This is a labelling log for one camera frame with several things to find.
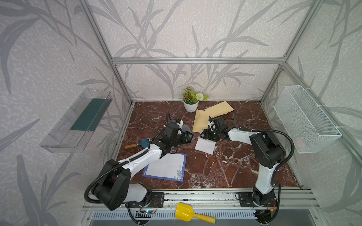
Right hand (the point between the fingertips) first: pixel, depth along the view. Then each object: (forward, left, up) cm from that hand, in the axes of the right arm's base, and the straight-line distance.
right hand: (202, 135), depth 97 cm
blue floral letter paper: (-21, +20, -1) cm, 29 cm away
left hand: (-7, +8, +11) cm, 15 cm away
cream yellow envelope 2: (+27, -16, -3) cm, 31 cm away
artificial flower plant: (+25, +9, +14) cm, 29 cm away
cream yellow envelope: (+15, 0, -2) cm, 15 cm away
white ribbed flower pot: (+23, +8, +4) cm, 24 cm away
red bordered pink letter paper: (-7, -2, -1) cm, 7 cm away
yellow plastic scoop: (-44, +11, -1) cm, 45 cm away
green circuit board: (-43, +29, -2) cm, 52 cm away
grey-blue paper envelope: (+8, +12, -3) cm, 14 cm away
